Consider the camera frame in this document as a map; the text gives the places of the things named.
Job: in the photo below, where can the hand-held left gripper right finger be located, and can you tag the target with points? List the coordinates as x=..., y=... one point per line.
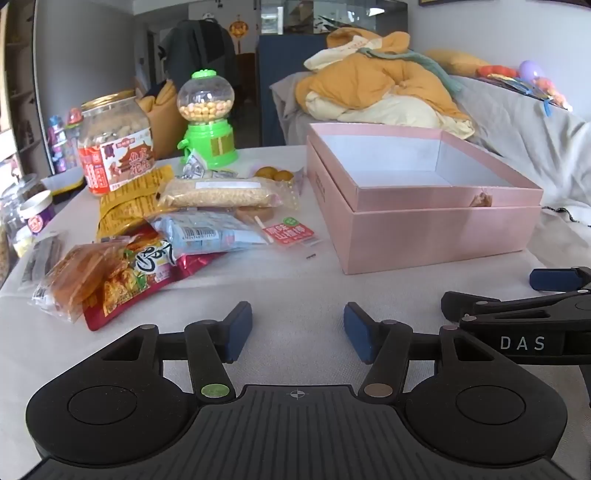
x=356, y=330

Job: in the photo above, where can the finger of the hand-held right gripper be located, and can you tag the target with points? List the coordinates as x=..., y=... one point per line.
x=461, y=302
x=549, y=279

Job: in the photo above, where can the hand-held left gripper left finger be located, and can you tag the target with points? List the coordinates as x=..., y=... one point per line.
x=241, y=330

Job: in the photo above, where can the pink cardboard box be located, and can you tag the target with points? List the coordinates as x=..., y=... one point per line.
x=415, y=221

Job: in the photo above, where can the blue snack packet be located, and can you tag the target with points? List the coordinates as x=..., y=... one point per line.
x=203, y=233

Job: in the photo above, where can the clear packet of orange snacks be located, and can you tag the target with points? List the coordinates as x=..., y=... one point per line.
x=74, y=277

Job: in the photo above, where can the large red snack bag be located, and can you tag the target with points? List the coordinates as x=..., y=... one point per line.
x=147, y=272

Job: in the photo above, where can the clear packet red white label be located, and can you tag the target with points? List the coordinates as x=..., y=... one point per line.
x=291, y=230

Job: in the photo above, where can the clear bag of grains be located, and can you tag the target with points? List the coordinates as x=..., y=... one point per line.
x=212, y=194

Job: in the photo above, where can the clear packet of yellow pastries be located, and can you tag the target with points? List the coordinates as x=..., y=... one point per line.
x=274, y=175

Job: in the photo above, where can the grey covered sofa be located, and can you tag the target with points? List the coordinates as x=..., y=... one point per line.
x=508, y=124

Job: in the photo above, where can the yellow snack packet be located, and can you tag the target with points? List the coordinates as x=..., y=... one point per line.
x=138, y=187
x=122, y=217

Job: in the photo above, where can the silver wrapped candy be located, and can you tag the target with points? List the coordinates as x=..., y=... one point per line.
x=196, y=166

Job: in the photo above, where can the green candy dispenser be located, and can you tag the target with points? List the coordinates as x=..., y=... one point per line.
x=207, y=138

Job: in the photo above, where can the pile of colourful toys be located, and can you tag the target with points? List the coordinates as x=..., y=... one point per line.
x=531, y=81

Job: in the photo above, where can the small dark snack packet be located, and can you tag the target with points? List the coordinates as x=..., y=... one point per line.
x=39, y=258

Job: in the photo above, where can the orange and cream duvet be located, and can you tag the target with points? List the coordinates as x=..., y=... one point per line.
x=383, y=87

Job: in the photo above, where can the clear peanut jar red label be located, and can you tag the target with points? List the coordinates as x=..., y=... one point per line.
x=115, y=138

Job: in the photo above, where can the round tub purple label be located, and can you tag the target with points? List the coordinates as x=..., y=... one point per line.
x=37, y=217

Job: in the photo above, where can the yellow pillow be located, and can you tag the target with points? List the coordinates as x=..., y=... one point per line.
x=455, y=62

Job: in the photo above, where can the colourful bottles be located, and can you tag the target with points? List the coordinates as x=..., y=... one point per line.
x=60, y=138

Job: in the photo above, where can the dark blue cabinet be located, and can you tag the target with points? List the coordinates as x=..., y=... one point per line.
x=281, y=60

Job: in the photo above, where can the dark hanging coat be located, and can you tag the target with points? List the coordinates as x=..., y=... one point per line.
x=198, y=46

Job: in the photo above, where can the glass display case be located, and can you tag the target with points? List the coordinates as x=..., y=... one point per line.
x=341, y=16

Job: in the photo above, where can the wooden bookshelf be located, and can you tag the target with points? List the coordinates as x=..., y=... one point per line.
x=18, y=92

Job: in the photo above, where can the orange wall ornament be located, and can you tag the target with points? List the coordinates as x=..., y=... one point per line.
x=238, y=30

